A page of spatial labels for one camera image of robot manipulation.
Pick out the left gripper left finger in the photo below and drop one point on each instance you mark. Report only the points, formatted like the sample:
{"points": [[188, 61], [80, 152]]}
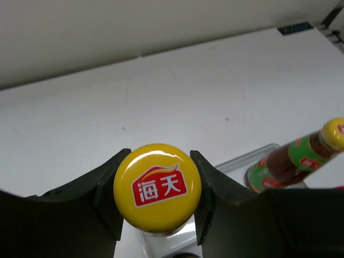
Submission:
{"points": [[77, 219]]}

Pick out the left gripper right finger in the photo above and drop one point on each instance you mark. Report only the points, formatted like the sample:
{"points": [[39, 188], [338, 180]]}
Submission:
{"points": [[315, 213]]}

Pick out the yellow-capped sauce bottle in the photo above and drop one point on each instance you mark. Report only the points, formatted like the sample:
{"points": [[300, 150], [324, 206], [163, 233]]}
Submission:
{"points": [[157, 188], [292, 163]]}

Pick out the white divided organizer tray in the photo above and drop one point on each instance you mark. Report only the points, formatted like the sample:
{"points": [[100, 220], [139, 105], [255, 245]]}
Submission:
{"points": [[230, 220]]}

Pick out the right dark corner label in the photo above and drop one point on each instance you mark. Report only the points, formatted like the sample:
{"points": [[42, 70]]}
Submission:
{"points": [[295, 28]]}

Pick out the aluminium frame rail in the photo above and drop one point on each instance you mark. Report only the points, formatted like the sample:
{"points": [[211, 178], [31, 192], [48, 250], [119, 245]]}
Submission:
{"points": [[332, 26]]}

